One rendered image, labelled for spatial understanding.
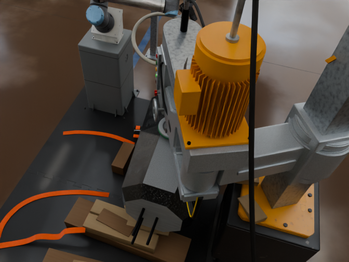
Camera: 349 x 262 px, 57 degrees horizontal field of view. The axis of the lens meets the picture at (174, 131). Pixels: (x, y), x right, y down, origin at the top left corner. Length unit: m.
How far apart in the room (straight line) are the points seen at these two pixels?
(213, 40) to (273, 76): 3.43
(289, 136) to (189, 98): 0.76
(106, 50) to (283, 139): 1.93
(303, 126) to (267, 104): 2.35
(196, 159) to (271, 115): 2.74
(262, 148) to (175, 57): 0.62
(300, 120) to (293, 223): 0.81
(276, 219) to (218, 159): 1.05
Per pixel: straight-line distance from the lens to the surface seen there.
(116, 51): 3.09
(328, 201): 3.51
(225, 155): 1.29
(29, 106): 3.93
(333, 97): 1.60
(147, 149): 2.42
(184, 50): 1.71
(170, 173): 2.23
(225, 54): 1.04
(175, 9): 2.41
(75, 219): 2.87
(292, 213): 2.34
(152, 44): 4.31
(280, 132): 1.74
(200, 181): 1.59
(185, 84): 1.12
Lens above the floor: 2.71
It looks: 50 degrees down
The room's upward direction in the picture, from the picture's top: 7 degrees clockwise
